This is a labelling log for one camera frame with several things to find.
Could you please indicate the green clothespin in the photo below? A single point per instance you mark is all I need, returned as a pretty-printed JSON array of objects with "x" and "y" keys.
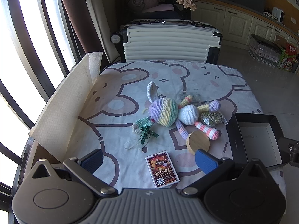
[{"x": 149, "y": 134}]

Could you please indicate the round wooden lid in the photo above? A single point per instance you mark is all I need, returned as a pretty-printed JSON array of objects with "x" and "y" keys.
[{"x": 197, "y": 142}]

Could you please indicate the pink cushion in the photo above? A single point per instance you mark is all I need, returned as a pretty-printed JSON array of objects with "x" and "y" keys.
[{"x": 158, "y": 8}]

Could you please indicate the black window bars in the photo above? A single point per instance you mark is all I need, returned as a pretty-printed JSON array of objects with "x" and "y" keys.
[{"x": 49, "y": 11}]

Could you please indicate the red playing card box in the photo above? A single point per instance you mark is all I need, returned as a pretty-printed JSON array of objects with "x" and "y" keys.
[{"x": 162, "y": 170}]

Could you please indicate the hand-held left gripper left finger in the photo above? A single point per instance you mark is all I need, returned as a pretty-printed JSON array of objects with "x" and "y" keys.
[{"x": 92, "y": 162}]

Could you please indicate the red green drink carton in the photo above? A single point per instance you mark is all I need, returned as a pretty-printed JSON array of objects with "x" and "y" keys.
[{"x": 289, "y": 58}]

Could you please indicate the beige curtain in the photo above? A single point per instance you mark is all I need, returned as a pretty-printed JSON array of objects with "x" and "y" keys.
[{"x": 102, "y": 16}]

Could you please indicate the black cardboard box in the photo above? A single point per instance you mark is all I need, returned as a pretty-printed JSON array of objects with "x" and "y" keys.
[{"x": 257, "y": 140}]

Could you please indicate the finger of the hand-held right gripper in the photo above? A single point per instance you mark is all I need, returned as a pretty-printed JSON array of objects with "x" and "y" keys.
[{"x": 292, "y": 147}]

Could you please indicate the pastel crochet bunny toy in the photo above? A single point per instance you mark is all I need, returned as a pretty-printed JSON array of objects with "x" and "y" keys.
[{"x": 163, "y": 112}]

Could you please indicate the clear bag of rubber bands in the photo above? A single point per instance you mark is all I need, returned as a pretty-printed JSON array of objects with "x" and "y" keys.
[{"x": 212, "y": 117}]

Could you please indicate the brown curtain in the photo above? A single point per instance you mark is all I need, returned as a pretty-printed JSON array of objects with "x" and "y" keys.
[{"x": 72, "y": 16}]

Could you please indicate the white toaster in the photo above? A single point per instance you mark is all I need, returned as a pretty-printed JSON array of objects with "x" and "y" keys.
[{"x": 278, "y": 14}]

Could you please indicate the white ribbed suitcase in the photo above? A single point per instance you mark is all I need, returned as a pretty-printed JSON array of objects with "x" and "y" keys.
[{"x": 163, "y": 44}]

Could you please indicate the white foam sheet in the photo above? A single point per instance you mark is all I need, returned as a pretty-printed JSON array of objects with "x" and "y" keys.
[{"x": 63, "y": 112}]

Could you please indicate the small clear plastic packet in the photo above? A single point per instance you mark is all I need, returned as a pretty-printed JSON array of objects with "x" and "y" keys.
[{"x": 186, "y": 95}]

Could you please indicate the pack of clear bottles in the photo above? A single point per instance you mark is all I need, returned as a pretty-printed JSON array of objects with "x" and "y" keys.
[{"x": 266, "y": 49}]

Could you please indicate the bear printed cloth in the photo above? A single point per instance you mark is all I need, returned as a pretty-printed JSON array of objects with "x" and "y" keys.
[{"x": 130, "y": 86}]

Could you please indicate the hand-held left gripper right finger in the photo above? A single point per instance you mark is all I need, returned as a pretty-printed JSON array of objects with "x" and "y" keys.
[{"x": 205, "y": 162}]

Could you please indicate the cream kitchen cabinets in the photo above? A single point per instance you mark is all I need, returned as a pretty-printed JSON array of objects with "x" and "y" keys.
[{"x": 236, "y": 21}]

